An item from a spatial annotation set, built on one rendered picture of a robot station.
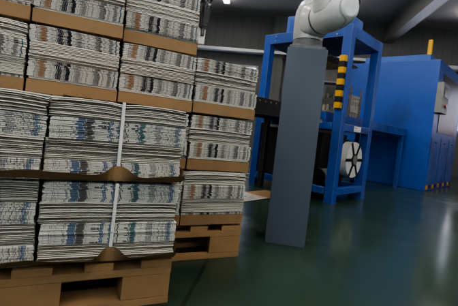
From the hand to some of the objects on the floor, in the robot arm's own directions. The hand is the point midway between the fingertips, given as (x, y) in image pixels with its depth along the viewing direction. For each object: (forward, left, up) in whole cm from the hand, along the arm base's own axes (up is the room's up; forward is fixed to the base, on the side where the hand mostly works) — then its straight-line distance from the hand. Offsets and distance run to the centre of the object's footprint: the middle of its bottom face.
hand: (201, 36), depth 154 cm
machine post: (-91, -152, -96) cm, 202 cm away
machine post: (-127, -201, -96) cm, 256 cm away
